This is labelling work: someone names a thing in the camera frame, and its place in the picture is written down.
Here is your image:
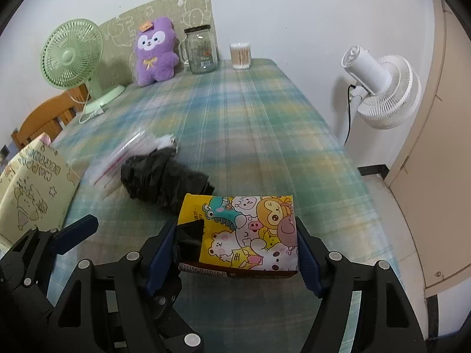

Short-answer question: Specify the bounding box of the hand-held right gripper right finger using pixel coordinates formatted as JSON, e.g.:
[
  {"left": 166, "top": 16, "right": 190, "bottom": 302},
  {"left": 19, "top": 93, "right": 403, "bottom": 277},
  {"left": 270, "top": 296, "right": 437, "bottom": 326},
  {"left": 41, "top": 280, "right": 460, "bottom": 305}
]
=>
[{"left": 295, "top": 216, "right": 429, "bottom": 353}]

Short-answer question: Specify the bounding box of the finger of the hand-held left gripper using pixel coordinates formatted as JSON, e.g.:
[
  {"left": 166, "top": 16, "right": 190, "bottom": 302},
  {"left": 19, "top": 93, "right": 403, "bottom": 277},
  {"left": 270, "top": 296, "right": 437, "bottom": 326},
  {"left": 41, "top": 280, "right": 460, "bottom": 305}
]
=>
[
  {"left": 147, "top": 276, "right": 205, "bottom": 348},
  {"left": 48, "top": 215, "right": 99, "bottom": 256}
]

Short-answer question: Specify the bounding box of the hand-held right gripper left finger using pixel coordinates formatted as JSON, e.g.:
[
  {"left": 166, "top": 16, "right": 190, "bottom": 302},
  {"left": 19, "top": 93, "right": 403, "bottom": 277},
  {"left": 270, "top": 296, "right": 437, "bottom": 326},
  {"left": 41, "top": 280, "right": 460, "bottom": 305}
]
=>
[{"left": 48, "top": 221, "right": 178, "bottom": 353}]

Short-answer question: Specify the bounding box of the yellow patterned storage box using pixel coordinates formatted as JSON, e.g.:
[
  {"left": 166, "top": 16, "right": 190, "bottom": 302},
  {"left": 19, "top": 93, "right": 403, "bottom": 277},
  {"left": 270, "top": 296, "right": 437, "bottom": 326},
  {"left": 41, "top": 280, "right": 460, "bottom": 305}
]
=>
[{"left": 0, "top": 136, "right": 79, "bottom": 251}]

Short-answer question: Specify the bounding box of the yellow cartoon tissue packet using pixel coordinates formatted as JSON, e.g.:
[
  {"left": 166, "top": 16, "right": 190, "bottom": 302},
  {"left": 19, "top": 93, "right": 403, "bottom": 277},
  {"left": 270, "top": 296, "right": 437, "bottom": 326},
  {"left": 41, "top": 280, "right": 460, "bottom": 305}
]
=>
[{"left": 177, "top": 193, "right": 299, "bottom": 280}]

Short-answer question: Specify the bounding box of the black plastic bag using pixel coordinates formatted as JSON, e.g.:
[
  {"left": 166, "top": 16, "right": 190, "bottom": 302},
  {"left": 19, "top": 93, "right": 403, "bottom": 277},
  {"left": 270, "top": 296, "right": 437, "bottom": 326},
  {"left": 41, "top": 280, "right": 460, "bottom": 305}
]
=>
[{"left": 121, "top": 147, "right": 216, "bottom": 214}]

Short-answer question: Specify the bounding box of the clear plastic bag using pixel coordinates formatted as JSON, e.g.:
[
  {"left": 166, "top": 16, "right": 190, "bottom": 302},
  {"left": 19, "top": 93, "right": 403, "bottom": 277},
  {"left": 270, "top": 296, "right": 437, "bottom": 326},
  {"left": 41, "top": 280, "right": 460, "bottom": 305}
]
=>
[{"left": 83, "top": 129, "right": 179, "bottom": 188}]

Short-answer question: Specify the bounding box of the wooden chair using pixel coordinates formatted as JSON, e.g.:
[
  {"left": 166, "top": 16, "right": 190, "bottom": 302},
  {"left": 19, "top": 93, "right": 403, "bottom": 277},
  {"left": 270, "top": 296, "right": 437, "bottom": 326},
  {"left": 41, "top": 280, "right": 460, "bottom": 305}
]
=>
[{"left": 11, "top": 84, "right": 91, "bottom": 148}]

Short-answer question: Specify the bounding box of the plaid tablecloth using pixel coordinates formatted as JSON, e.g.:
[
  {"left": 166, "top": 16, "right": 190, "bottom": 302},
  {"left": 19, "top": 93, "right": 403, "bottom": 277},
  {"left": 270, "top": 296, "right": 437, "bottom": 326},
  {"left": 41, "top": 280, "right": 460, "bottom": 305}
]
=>
[{"left": 48, "top": 58, "right": 400, "bottom": 353}]

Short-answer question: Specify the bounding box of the beige door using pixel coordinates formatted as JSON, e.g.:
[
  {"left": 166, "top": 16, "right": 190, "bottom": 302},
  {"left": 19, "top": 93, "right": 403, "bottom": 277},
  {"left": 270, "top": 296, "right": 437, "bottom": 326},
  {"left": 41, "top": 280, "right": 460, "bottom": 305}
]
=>
[{"left": 384, "top": 0, "right": 471, "bottom": 339}]

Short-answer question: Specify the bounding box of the green desk fan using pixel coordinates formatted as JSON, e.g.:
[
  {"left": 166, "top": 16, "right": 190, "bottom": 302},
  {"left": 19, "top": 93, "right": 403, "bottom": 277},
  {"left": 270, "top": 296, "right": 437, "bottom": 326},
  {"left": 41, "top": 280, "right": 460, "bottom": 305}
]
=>
[{"left": 41, "top": 18, "right": 126, "bottom": 114}]

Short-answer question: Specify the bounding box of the purple plush toy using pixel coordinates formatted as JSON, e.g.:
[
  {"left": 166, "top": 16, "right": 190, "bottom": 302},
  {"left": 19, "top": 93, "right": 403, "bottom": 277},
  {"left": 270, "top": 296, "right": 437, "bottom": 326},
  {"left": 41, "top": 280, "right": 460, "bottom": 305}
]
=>
[{"left": 133, "top": 16, "right": 180, "bottom": 87}]

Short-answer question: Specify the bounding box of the white standing fan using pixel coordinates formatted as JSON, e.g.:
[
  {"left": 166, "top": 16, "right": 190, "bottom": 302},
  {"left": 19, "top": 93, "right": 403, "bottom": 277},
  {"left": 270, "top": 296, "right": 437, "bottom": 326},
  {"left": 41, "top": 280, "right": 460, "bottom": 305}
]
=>
[{"left": 339, "top": 45, "right": 422, "bottom": 144}]

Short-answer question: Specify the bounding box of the cotton swab container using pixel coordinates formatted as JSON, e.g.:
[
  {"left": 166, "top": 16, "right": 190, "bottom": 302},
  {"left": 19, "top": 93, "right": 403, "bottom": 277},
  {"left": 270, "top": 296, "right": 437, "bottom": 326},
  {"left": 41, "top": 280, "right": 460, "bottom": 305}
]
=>
[{"left": 230, "top": 43, "right": 253, "bottom": 70}]

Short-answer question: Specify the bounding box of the green patterned board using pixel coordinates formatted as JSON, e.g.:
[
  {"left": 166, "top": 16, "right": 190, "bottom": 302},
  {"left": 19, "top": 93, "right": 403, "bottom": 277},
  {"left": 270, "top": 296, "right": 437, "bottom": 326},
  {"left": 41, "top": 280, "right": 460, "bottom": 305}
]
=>
[{"left": 97, "top": 0, "right": 218, "bottom": 85}]

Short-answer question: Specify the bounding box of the green fan power cord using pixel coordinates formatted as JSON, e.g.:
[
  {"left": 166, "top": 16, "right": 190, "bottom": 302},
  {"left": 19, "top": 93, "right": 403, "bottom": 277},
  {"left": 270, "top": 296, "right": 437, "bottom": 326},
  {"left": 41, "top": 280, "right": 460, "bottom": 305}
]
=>
[{"left": 66, "top": 92, "right": 105, "bottom": 124}]

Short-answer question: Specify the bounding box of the black fan cable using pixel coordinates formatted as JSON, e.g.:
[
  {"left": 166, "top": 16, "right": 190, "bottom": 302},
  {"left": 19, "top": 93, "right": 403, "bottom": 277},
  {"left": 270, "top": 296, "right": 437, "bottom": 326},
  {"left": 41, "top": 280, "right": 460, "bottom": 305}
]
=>
[{"left": 342, "top": 84, "right": 359, "bottom": 146}]

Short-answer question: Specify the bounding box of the glass jar with handle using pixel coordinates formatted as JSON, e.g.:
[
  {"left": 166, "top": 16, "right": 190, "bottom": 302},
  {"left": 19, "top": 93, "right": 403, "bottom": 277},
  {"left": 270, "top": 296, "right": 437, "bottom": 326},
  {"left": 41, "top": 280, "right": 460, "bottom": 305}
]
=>
[{"left": 178, "top": 25, "right": 220, "bottom": 75}]

